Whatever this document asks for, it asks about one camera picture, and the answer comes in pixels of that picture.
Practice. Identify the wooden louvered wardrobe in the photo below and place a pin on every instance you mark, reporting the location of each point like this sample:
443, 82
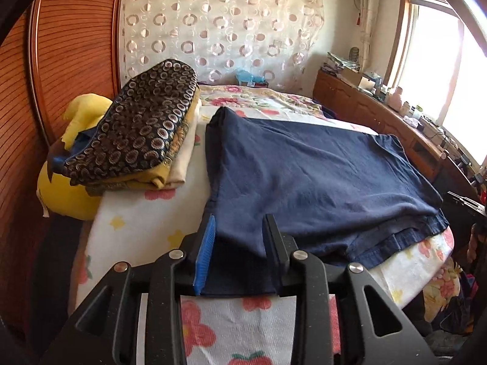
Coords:
51, 51

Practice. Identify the stack of papers on cabinet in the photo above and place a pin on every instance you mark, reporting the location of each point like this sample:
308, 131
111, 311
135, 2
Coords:
335, 64

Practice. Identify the floral quilt blanket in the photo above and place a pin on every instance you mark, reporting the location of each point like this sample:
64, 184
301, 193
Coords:
266, 100

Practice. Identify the dark circle-pattern folded cloth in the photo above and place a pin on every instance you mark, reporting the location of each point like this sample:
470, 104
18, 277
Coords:
137, 130

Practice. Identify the wooden sideboard cabinet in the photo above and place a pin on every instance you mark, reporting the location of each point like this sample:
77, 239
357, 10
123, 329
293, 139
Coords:
351, 105

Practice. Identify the cardboard box on cabinet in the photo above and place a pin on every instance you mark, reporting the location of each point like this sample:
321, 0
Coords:
356, 79

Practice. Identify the cream folded cloth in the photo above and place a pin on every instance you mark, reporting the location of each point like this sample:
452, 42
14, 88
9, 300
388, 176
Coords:
178, 172

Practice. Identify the blue tissue box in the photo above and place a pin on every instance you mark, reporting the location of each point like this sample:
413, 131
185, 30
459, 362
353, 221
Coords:
246, 79

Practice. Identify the pink bottle on cabinet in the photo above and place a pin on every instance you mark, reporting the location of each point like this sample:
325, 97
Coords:
394, 99

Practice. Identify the navy blue printed t-shirt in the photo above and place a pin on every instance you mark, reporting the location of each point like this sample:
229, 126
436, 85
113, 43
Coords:
344, 196

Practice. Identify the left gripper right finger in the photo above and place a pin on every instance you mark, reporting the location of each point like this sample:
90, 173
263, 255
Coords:
342, 314

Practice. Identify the yellow plush toy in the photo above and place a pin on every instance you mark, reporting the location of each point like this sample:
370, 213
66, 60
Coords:
62, 179

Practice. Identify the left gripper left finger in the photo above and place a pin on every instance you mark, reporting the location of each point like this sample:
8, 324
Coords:
104, 328

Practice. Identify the window with wooden frame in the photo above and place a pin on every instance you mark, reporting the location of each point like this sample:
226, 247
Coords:
440, 67

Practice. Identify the yellow folded cloth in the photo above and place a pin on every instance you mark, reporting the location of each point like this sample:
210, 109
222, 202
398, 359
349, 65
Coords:
154, 178

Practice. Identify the beige side window curtain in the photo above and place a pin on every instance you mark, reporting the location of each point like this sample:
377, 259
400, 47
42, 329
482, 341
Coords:
368, 18

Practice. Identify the circle-pattern sheer curtain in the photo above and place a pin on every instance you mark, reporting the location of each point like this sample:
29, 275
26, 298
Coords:
267, 38

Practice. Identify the white flower-print bed sheet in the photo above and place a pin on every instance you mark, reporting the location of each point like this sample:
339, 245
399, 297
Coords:
237, 311

